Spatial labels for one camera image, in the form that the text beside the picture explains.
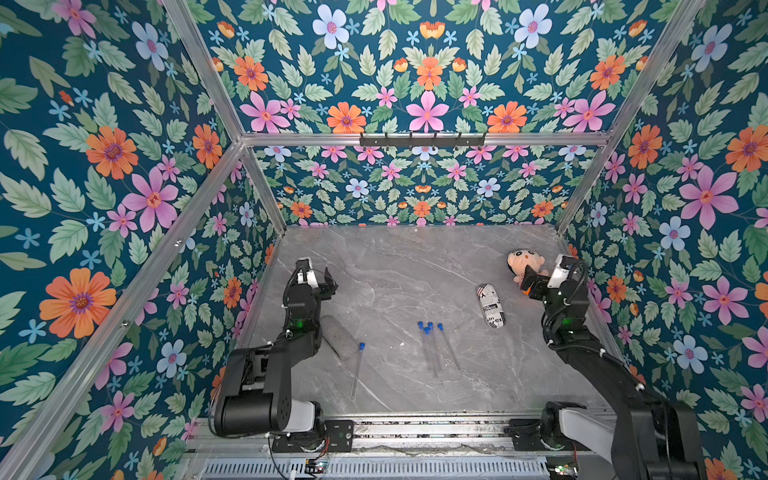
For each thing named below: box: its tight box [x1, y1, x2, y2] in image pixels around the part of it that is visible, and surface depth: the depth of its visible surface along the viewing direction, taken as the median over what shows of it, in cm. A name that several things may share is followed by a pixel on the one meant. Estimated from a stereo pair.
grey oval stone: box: [320, 315, 359, 361], surface depth 89 cm
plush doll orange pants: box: [506, 249, 549, 295], surface depth 103 cm
